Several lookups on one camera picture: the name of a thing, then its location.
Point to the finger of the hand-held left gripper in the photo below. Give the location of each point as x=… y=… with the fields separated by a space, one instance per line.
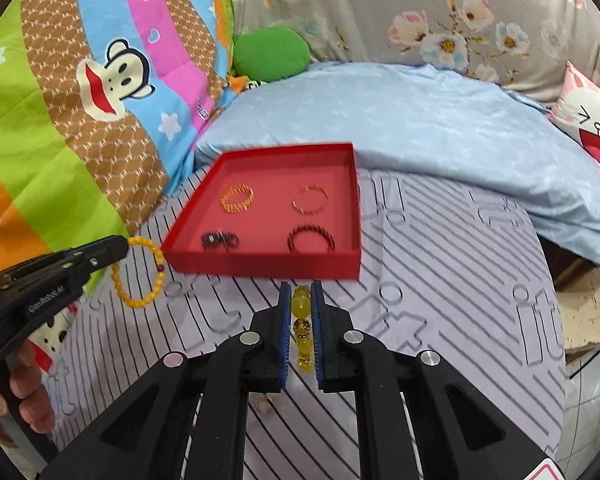
x=105 y=252

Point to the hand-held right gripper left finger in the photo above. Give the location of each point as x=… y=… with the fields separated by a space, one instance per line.
x=284 y=340

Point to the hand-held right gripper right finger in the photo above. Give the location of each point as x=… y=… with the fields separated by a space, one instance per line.
x=319 y=340

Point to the red cardboard box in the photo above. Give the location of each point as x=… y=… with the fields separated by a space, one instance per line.
x=270 y=210

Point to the thin gold bangle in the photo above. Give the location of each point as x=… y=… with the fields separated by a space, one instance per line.
x=310 y=199

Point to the person's left hand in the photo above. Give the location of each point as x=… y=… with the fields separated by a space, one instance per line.
x=32 y=395

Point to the grey striped bed sheet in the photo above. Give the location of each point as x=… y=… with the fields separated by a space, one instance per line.
x=455 y=335

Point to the colourful cartoon monkey quilt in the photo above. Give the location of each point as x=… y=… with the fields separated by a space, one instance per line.
x=80 y=85

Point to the light blue quilt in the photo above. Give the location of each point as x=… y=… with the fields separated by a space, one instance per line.
x=430 y=125

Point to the green plush toy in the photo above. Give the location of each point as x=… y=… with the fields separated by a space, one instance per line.
x=270 y=52

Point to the grey floral cloth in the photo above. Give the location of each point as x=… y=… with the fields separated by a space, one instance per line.
x=430 y=10

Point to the white cartoon face pillow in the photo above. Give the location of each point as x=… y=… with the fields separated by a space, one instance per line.
x=592 y=120

